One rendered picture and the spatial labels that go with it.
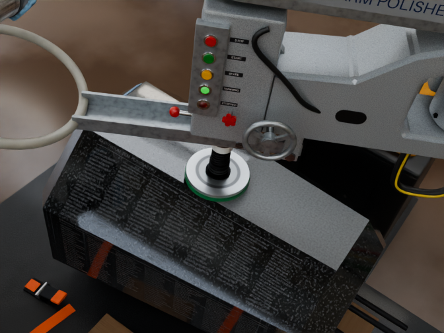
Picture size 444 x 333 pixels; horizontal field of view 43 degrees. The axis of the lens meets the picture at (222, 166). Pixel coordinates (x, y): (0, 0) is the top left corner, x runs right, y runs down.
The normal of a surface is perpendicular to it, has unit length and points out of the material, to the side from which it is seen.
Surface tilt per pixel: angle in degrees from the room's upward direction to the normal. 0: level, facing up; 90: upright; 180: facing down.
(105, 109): 2
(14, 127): 0
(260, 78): 90
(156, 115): 2
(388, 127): 90
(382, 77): 90
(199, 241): 45
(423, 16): 90
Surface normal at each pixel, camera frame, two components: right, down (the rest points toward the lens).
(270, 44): -0.10, 0.74
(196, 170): 0.11, -0.66
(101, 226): -0.29, -0.05
